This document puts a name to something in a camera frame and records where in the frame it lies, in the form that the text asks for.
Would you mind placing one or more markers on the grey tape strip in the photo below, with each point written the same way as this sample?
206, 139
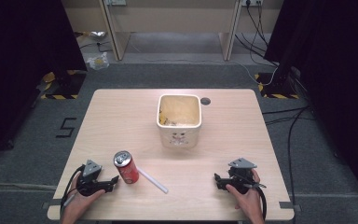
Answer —
47, 205
286, 205

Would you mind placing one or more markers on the black stand base striped tape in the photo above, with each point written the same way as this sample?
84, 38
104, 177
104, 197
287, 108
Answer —
66, 85
276, 88

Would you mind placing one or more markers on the silver foil wrapper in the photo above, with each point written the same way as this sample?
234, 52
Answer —
94, 34

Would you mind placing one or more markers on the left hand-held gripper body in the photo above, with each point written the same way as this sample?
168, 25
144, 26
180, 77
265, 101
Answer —
88, 183

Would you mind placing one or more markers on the white paper-wrapped straw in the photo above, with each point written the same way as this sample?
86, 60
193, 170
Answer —
154, 181

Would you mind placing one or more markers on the red soda can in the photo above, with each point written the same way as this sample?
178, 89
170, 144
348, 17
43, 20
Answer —
127, 169

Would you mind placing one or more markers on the cream square bin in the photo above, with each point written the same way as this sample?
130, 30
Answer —
180, 137

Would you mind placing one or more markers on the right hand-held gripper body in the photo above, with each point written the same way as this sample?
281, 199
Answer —
240, 179

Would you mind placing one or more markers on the black tape floor mark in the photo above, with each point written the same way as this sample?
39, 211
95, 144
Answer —
66, 128

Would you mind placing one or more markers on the light wooden desk frame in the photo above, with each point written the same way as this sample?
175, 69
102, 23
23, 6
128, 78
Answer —
118, 37

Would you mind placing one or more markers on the person's left hand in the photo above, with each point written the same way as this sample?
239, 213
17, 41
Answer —
80, 200

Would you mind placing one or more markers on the clear crumpled plastic bag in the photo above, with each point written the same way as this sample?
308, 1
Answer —
98, 61

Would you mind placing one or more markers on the white wall socket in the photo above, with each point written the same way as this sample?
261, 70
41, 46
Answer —
251, 2
115, 2

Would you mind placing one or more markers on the dark curtain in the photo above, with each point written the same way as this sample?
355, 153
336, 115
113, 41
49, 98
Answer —
338, 62
21, 62

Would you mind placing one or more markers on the yellow wrappers inside bin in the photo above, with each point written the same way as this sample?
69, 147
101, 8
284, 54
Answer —
164, 118

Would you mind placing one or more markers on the dark round table hole cap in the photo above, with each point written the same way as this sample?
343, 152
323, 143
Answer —
205, 101

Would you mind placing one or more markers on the person's right hand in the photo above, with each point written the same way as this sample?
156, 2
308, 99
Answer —
245, 200

